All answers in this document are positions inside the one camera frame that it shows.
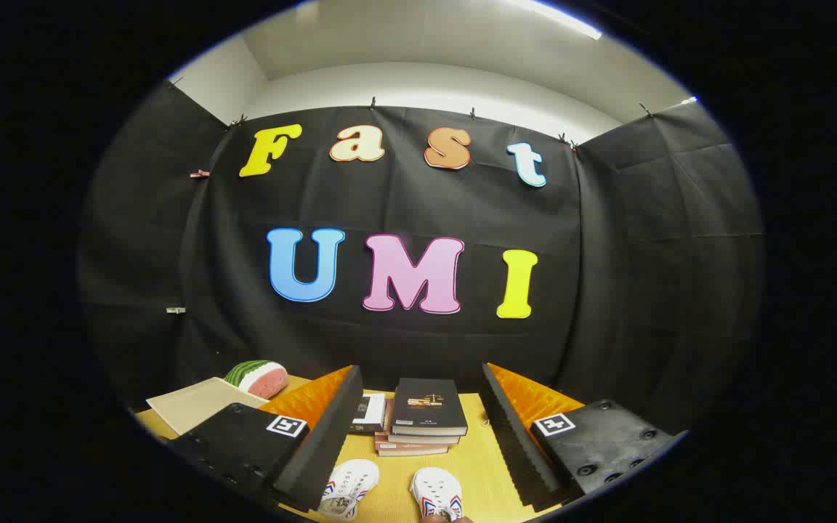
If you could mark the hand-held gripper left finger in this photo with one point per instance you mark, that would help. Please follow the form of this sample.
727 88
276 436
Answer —
324 443

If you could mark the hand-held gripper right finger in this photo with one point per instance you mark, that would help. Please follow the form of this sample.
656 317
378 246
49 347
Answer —
516 443

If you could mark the white canvas shoe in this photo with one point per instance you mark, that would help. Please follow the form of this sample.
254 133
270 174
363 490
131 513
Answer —
353 481
437 488

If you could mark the beige fabric storage box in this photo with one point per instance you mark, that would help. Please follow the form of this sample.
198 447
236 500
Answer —
197 403

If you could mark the white portrait cover book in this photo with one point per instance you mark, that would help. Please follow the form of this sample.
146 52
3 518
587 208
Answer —
369 412

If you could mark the brown book with white label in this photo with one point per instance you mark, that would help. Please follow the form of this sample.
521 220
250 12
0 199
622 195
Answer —
407 450

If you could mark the watermelon slice plush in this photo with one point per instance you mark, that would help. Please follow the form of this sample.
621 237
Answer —
262 378

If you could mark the dark brown cover book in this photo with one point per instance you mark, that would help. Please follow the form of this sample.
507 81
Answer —
418 439

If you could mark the black cover book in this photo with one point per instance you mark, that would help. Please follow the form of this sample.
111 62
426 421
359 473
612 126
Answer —
427 403

